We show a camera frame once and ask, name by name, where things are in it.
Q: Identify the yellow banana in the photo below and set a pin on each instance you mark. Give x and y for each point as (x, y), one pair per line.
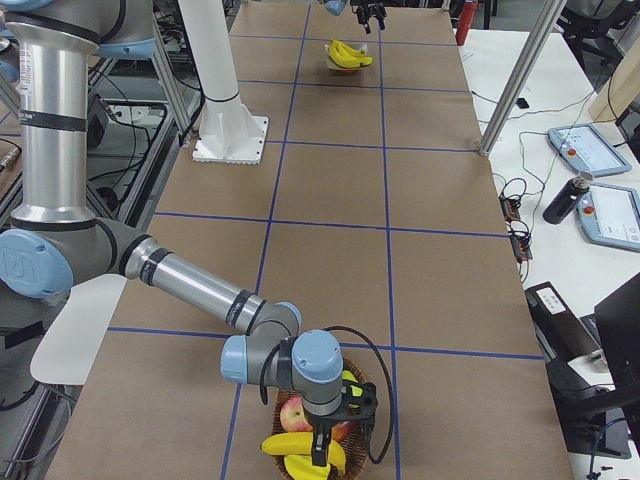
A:
(287, 444)
(346, 57)

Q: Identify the blue teach pendant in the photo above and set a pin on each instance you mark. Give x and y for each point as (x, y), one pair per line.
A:
(609, 216)
(585, 149)

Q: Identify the red apple lower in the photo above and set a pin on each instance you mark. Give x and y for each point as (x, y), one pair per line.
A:
(292, 416)

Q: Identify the black water bottle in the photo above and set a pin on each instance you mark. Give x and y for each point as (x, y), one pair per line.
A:
(567, 198)

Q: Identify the black monitor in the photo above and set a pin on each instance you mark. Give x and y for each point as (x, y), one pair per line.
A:
(617, 322)

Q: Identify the aluminium frame post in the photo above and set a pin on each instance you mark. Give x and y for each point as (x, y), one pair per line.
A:
(525, 62)

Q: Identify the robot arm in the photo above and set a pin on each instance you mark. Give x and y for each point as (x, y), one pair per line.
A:
(337, 7)
(56, 242)

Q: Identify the white chair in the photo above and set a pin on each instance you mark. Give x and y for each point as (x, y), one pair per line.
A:
(68, 349)

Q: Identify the blue teach pendant far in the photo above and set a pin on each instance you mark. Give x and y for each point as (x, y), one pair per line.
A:
(585, 149)

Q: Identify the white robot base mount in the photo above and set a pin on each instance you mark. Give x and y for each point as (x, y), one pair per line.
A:
(228, 132)

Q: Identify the red cylinder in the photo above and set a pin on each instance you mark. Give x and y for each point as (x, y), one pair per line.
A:
(465, 21)

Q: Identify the black desktop box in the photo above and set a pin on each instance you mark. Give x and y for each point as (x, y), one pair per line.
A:
(562, 336)

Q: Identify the blue teach pendant near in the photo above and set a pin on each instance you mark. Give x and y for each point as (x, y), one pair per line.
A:
(609, 216)

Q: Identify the green pear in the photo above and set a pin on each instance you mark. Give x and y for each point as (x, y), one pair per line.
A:
(352, 380)

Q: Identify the wicker fruit basket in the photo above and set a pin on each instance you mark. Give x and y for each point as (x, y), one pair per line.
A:
(353, 443)

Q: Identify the yellow starfruit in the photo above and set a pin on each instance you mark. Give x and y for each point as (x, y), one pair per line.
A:
(300, 467)

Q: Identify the small black puck device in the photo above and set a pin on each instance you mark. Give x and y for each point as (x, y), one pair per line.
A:
(522, 103)

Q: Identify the red yellow mango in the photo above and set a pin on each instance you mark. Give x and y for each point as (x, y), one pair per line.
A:
(341, 430)

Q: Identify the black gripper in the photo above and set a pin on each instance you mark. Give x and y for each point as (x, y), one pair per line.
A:
(323, 424)
(369, 11)

